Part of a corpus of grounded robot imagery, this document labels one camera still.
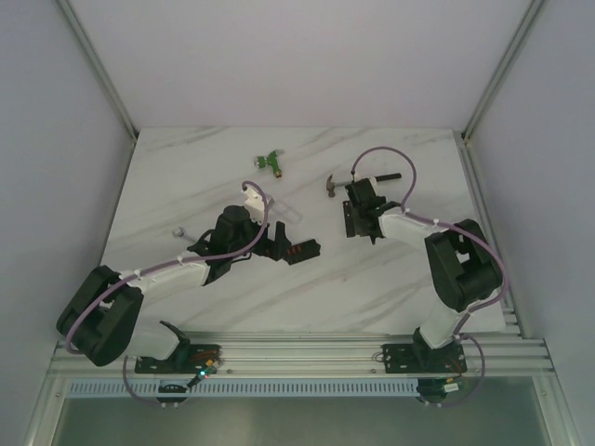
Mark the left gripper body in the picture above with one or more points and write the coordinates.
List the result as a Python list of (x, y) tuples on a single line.
[(277, 243)]

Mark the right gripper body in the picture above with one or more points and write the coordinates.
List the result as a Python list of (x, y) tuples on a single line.
[(351, 222)]

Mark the black fuse box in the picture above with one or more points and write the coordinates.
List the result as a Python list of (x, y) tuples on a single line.
[(301, 252)]

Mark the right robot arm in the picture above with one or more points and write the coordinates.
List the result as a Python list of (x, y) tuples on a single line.
[(464, 269)]

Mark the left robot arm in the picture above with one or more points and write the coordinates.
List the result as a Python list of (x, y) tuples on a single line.
[(109, 317)]

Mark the clear plastic fuse box cover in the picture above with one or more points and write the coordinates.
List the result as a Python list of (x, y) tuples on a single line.
[(285, 212)]

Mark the grey metal bolt tool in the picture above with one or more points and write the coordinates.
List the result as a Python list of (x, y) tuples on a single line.
[(181, 233)]

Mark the green spray gun toy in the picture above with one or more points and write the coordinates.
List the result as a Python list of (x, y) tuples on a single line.
[(271, 160)]

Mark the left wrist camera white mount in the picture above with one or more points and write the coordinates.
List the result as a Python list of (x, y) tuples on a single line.
[(255, 202)]

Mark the hammer with black handle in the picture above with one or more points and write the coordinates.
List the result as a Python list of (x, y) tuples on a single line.
[(331, 185)]

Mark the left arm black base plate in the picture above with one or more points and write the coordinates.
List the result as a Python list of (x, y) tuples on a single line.
[(191, 359)]

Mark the slotted grey cable duct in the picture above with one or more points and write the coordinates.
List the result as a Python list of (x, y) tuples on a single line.
[(87, 388)]

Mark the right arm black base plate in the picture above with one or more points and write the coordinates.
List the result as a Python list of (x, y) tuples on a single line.
[(417, 358)]

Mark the aluminium front rail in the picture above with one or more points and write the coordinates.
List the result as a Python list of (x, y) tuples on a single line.
[(305, 355)]

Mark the right aluminium frame post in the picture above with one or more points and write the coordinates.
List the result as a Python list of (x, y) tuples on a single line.
[(500, 74)]

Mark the aluminium frame post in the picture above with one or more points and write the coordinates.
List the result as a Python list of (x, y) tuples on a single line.
[(500, 74), (97, 67)]

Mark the left aluminium frame post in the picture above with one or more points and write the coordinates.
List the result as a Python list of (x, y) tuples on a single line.
[(97, 67)]

